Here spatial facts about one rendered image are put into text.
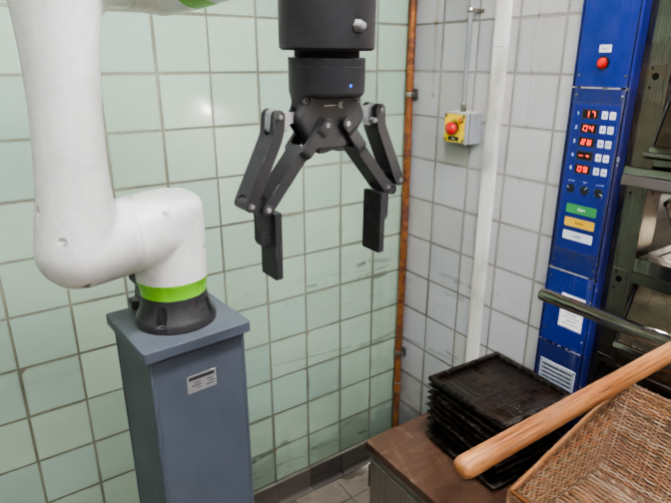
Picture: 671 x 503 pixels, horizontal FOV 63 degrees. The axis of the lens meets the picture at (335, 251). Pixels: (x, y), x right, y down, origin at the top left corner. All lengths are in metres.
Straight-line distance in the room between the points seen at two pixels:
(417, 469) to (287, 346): 0.67
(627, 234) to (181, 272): 1.14
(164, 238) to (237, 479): 0.55
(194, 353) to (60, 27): 0.56
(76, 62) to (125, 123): 0.80
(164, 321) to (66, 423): 0.87
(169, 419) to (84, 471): 0.92
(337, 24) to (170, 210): 0.54
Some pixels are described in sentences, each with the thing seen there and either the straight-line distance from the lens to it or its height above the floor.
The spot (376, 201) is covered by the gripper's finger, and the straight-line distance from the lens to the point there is 0.62.
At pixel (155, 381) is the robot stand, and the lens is 1.03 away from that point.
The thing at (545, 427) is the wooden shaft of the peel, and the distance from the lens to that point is 0.83.
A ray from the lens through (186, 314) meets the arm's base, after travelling 1.04.
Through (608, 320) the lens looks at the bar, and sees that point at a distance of 1.26.
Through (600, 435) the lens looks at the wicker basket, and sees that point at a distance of 1.72.
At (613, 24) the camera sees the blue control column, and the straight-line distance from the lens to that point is 1.60.
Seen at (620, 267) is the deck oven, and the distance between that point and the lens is 1.66.
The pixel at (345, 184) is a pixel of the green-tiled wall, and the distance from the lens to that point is 1.98.
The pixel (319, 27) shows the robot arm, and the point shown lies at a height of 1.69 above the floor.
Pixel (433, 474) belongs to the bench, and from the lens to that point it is 1.67.
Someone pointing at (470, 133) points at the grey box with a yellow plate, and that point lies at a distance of 1.84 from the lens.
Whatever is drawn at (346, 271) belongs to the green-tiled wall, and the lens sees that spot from 2.08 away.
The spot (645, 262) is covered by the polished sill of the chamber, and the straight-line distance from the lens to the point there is 1.62.
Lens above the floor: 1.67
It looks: 19 degrees down
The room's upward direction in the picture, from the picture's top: straight up
